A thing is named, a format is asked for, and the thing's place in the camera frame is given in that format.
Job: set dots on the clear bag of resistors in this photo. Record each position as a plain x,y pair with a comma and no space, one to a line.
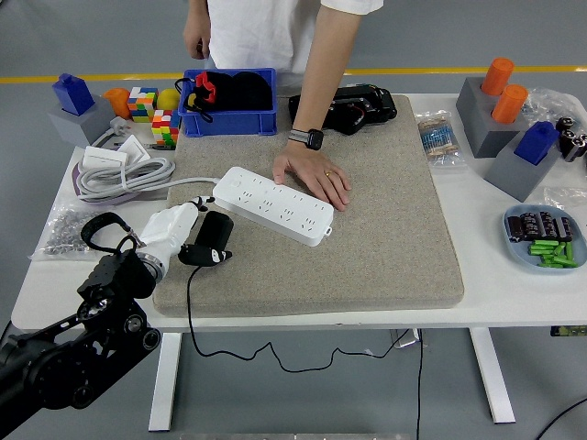
440,137

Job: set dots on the clear plastic bag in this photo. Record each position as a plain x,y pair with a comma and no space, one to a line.
550,101
566,197

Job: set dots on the silver bracket under table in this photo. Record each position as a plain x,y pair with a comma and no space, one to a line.
406,339

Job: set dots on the black plug adapter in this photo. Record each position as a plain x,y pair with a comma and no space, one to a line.
215,229

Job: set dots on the black cloth pouch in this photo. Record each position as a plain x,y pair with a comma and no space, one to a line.
247,91

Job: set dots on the grey-brown mat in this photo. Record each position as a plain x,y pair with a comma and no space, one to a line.
367,229

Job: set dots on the white table leg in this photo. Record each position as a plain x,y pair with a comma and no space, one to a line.
165,380
493,376

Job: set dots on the small black capacitor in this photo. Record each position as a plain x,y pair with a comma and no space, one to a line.
547,225
561,227
514,229
530,227

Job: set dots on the orange plastic cylinder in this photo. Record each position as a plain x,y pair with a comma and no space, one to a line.
497,78
509,105
118,103

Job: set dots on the green battery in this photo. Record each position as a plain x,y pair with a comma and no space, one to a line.
560,249
569,251
542,251
557,262
543,244

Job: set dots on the blue plastic bin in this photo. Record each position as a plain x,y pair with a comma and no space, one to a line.
229,124

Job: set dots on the purple flat pad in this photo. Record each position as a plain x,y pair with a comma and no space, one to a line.
76,181

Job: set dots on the yellow ball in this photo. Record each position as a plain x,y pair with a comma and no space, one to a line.
167,98

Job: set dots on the person's left forearm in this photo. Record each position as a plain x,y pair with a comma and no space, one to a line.
321,82

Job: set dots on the black electronic device housing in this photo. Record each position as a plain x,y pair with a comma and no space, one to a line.
376,110

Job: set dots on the white wall switch panel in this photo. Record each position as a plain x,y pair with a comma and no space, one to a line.
103,158
135,149

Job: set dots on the large black capacitor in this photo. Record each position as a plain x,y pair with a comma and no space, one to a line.
570,144
582,146
565,126

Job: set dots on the blue plastic peg block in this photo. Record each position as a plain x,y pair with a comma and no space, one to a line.
73,96
536,144

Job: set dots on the large grey block holder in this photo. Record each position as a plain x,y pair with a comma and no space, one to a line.
481,133

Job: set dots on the person's left hand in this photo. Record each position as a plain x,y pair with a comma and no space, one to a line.
312,174

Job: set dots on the person's right hand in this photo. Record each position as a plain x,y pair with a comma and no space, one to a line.
197,41

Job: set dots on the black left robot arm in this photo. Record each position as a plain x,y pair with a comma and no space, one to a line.
114,279

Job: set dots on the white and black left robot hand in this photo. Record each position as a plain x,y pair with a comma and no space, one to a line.
169,229

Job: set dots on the clear bag of screws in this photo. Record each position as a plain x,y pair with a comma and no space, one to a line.
59,229

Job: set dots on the blue-grey plate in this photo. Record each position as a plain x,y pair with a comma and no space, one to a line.
520,256

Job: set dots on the grey mains plug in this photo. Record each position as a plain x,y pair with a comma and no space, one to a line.
120,127

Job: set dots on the white power strip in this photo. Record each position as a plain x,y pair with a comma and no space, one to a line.
284,211

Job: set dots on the green circuit board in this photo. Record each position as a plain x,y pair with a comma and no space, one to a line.
571,331

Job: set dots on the person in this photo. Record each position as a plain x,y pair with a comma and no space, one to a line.
257,32

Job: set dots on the multicolour puzzle cube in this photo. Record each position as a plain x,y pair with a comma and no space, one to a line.
143,104
165,128

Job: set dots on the black wrist watch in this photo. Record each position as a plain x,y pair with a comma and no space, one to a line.
314,139

